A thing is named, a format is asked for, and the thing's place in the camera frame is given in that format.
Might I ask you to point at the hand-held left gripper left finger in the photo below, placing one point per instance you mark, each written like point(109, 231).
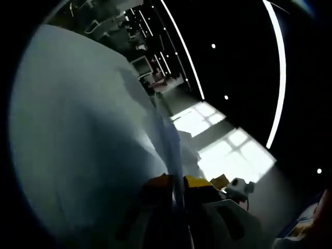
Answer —
point(155, 197)

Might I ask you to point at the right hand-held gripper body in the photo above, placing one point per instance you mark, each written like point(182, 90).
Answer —
point(238, 187)

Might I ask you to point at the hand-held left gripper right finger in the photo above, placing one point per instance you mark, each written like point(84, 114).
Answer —
point(207, 197)

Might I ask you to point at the straight ceiling light strip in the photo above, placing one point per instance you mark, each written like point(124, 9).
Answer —
point(281, 64)

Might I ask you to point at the curved ceiling light strip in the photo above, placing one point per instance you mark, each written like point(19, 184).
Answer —
point(186, 52)

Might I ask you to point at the white table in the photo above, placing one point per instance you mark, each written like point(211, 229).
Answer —
point(64, 90)

